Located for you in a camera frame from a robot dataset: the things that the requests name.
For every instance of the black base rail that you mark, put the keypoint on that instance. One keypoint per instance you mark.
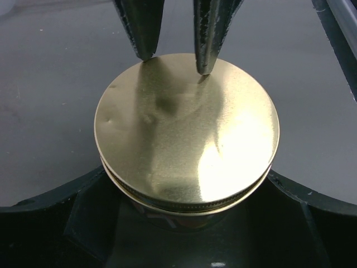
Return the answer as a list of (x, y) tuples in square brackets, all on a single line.
[(338, 19)]

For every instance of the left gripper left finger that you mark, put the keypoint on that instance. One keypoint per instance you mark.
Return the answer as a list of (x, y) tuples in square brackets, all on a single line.
[(70, 226)]

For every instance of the clear glass jar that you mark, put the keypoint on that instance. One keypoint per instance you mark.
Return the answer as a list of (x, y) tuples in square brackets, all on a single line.
[(152, 240)]

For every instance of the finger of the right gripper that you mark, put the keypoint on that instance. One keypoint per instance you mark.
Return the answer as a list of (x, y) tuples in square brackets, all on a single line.
[(141, 20), (212, 19)]

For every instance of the round cream jar lid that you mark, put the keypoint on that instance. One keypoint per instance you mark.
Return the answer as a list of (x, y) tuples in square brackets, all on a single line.
[(179, 142)]

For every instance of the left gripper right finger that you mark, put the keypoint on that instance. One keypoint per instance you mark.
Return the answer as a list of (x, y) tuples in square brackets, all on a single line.
[(285, 224)]

